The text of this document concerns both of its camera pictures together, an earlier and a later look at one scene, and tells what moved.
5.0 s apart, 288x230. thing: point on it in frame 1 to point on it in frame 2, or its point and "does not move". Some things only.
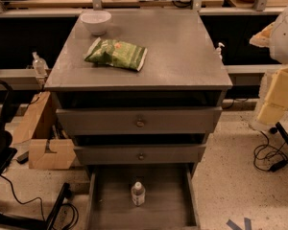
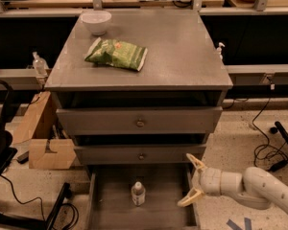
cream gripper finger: [281, 94] to [210, 181]
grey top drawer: [139, 121] does not move
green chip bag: [116, 53] does not move
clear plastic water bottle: [138, 193] does not move
